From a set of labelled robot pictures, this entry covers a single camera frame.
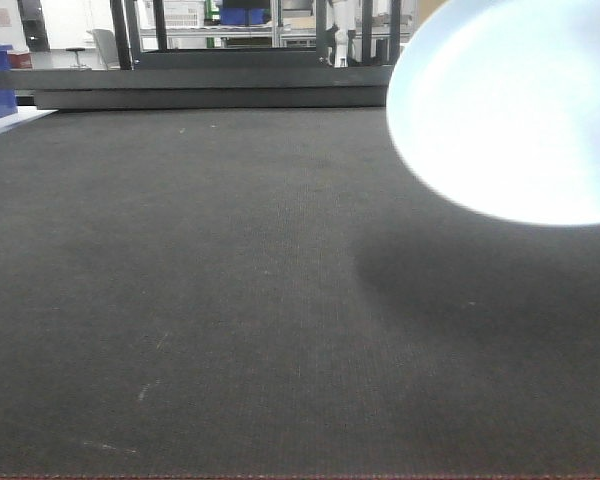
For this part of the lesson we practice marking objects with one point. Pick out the light blue round tray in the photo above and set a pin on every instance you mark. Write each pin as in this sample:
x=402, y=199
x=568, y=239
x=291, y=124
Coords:
x=495, y=106

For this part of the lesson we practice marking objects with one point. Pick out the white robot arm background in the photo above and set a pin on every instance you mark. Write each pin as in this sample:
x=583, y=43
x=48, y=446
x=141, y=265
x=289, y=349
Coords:
x=341, y=18

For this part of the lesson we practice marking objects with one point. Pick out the red box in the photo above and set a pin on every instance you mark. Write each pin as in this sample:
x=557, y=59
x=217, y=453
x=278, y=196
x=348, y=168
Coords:
x=20, y=60

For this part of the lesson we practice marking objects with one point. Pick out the dark metal frame beam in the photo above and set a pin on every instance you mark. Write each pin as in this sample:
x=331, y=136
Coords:
x=168, y=89

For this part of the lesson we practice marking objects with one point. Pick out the black round stool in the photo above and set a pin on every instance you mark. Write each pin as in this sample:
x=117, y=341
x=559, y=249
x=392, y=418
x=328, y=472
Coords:
x=78, y=64

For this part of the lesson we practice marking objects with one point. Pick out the grey office chair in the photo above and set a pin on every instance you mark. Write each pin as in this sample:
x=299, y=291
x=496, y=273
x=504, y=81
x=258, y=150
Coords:
x=106, y=46

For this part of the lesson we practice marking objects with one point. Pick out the black fabric table mat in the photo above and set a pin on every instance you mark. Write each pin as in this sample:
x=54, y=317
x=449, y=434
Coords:
x=271, y=293

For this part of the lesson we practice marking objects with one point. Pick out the blue bins on shelf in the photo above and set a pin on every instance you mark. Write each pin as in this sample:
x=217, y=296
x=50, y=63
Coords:
x=244, y=17

